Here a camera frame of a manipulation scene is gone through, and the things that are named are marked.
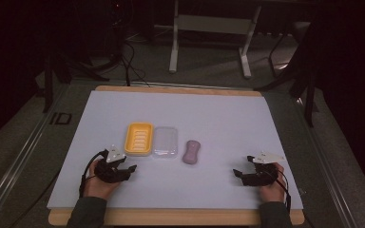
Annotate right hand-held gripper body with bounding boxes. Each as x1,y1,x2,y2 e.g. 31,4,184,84
244,151,286,188

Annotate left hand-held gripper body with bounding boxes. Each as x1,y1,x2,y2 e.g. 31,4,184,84
94,144,126,183

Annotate person's right hand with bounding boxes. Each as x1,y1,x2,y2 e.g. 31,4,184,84
259,162,286,203

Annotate person's left hand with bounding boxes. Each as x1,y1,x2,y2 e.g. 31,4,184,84
83,159,122,201

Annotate yellow soap dish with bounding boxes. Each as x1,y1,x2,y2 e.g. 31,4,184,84
124,122,155,157

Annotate purple soap bar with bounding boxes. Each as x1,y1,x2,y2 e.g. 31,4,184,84
182,140,202,165

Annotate pale lavender table sheet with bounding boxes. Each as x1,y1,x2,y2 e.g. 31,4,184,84
47,89,304,211

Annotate white work mat board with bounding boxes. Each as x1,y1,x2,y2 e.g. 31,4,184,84
48,85,306,227

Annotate black stand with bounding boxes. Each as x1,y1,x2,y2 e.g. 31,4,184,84
254,22,320,128
42,51,110,114

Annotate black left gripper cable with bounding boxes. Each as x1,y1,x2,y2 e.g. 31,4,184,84
78,149,109,200

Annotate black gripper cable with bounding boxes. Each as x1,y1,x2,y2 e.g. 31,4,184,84
78,149,109,200
270,164,293,213

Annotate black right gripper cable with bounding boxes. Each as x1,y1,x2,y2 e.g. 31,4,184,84
270,164,293,213

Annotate metal floor rail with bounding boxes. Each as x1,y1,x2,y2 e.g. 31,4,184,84
0,85,69,228
293,94,359,228

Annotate black floor cables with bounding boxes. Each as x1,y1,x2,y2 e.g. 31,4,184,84
119,39,151,87

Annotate white metal desk frame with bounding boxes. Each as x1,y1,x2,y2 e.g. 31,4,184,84
168,0,263,80

